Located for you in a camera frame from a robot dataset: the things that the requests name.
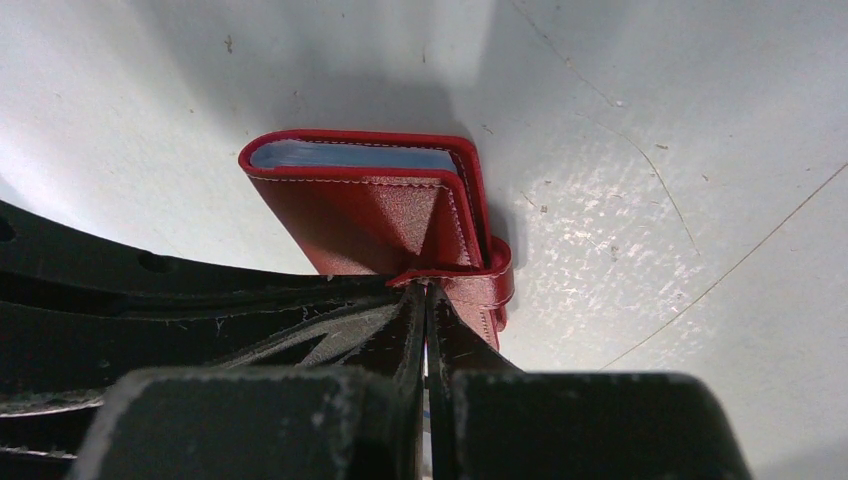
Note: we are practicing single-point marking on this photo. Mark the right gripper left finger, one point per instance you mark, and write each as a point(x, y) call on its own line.
point(360, 418)

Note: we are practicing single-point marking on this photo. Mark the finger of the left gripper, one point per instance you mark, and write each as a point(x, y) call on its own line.
point(60, 351)
point(51, 266)

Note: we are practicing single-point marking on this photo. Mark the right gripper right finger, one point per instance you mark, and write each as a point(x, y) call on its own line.
point(492, 420)

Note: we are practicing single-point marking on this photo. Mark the red leather card holder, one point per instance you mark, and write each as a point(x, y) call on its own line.
point(411, 207)

